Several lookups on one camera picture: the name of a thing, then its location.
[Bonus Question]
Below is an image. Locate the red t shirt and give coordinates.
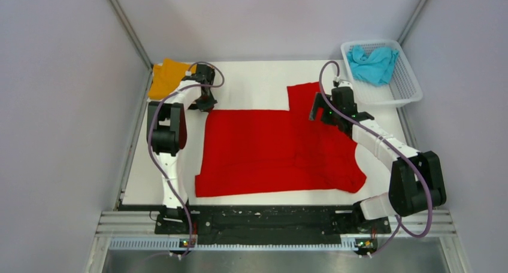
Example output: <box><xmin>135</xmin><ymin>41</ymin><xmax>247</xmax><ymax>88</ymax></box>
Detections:
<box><xmin>195</xmin><ymin>83</ymin><xmax>367</xmax><ymax>198</ymax></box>

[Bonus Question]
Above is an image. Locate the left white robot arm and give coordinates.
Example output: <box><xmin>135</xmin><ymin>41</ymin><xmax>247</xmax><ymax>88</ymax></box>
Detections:
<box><xmin>146</xmin><ymin>59</ymin><xmax>217</xmax><ymax>233</ymax></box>

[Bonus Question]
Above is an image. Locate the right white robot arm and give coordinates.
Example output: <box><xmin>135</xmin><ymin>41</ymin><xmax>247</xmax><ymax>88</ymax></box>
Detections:
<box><xmin>309</xmin><ymin>86</ymin><xmax>447</xmax><ymax>232</ymax></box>

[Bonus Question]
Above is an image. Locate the folded orange t shirt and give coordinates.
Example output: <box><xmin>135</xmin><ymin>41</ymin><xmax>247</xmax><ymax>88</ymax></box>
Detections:
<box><xmin>147</xmin><ymin>58</ymin><xmax>196</xmax><ymax>100</ymax></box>

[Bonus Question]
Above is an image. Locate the teal t shirt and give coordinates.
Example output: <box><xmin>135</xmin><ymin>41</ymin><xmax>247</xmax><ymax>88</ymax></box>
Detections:
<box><xmin>346</xmin><ymin>45</ymin><xmax>400</xmax><ymax>86</ymax></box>

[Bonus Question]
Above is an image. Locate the white plastic basket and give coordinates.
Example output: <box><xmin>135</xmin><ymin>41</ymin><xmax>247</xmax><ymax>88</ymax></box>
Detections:
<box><xmin>341</xmin><ymin>40</ymin><xmax>423</xmax><ymax>107</ymax></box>

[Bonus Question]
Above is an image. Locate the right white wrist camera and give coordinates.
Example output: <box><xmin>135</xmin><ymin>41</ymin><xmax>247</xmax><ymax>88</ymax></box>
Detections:
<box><xmin>333</xmin><ymin>76</ymin><xmax>352</xmax><ymax>89</ymax></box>

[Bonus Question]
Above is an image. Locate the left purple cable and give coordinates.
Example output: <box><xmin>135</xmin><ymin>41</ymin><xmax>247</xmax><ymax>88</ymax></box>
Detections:
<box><xmin>147</xmin><ymin>60</ymin><xmax>226</xmax><ymax>248</ymax></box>

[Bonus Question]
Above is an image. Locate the purple cable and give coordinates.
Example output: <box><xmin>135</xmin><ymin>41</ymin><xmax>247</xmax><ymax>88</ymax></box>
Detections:
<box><xmin>147</xmin><ymin>60</ymin><xmax>226</xmax><ymax>248</ymax></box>
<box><xmin>318</xmin><ymin>60</ymin><xmax>434</xmax><ymax>239</ymax></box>

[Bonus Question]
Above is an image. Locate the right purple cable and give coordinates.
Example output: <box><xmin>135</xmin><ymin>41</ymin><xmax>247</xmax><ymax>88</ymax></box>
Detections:
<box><xmin>318</xmin><ymin>60</ymin><xmax>434</xmax><ymax>239</ymax></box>

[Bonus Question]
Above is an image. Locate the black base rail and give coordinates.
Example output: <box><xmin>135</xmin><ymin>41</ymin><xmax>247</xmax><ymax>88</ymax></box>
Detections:
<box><xmin>155</xmin><ymin>205</ymin><xmax>391</xmax><ymax>245</ymax></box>

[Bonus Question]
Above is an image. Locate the white slotted cable duct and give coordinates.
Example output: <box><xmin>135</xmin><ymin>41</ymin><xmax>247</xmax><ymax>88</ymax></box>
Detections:
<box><xmin>109</xmin><ymin>236</ymin><xmax>374</xmax><ymax>251</ymax></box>

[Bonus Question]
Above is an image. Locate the aluminium frame profile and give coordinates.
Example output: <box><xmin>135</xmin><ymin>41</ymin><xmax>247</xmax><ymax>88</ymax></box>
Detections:
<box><xmin>96</xmin><ymin>211</ymin><xmax>159</xmax><ymax>237</ymax></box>

